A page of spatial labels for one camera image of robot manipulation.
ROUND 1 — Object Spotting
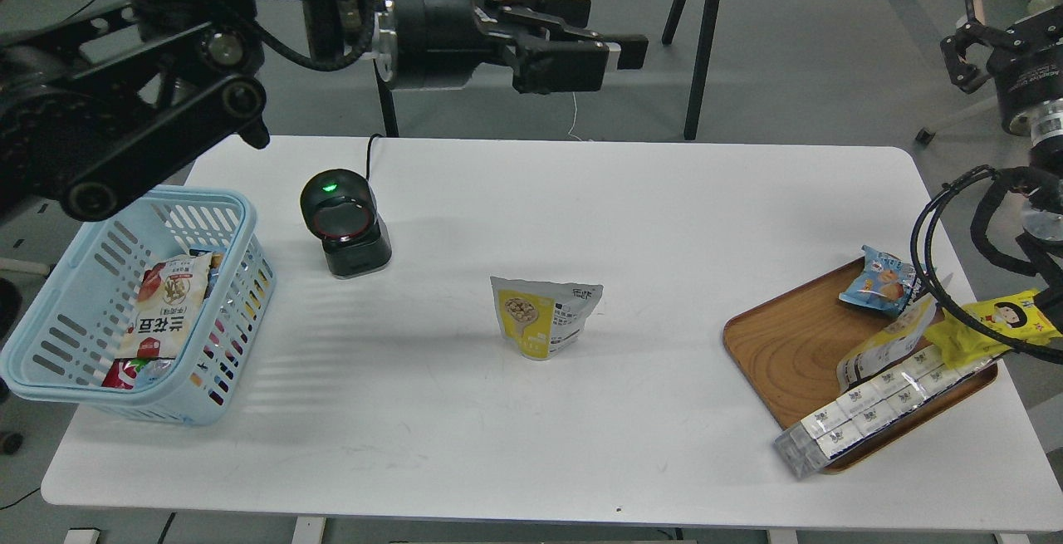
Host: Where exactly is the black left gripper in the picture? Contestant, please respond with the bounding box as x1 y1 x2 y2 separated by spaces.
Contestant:
375 0 649 95

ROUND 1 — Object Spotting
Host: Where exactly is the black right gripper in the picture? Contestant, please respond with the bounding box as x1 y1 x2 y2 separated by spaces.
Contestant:
940 0 1062 136

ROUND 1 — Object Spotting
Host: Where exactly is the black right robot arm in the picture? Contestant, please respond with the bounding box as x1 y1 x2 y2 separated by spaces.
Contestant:
909 0 1062 364

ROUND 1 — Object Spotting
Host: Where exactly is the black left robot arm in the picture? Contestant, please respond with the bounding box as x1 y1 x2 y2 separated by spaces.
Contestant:
1 0 648 222

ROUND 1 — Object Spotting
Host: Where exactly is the blue cookie snack bag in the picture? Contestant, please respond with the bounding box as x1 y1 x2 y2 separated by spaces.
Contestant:
838 245 925 318

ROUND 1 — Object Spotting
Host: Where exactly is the yellow cartoon face snack bag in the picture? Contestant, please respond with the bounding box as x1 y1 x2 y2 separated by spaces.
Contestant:
923 289 1061 369

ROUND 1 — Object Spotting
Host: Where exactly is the white red peanut snack bag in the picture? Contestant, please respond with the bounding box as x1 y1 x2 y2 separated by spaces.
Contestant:
115 253 210 359

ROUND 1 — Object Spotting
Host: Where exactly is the light blue plastic basket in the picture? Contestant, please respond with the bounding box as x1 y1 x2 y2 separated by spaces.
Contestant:
2 187 276 425

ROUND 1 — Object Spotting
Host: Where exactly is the red snack bag in basket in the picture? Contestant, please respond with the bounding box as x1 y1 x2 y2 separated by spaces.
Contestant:
101 358 175 391

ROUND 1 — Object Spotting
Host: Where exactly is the black barcode scanner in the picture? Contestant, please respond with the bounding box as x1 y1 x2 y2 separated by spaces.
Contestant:
300 169 392 279

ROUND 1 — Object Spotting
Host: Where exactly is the round wooden tray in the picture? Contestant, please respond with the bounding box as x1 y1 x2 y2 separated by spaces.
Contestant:
723 260 997 477

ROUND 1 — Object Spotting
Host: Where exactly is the clear pack of white boxes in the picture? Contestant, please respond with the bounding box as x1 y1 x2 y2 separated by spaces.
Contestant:
773 345 997 479

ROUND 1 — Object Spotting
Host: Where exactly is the white hanging cord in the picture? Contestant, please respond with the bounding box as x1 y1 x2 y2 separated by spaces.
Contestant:
567 9 592 143

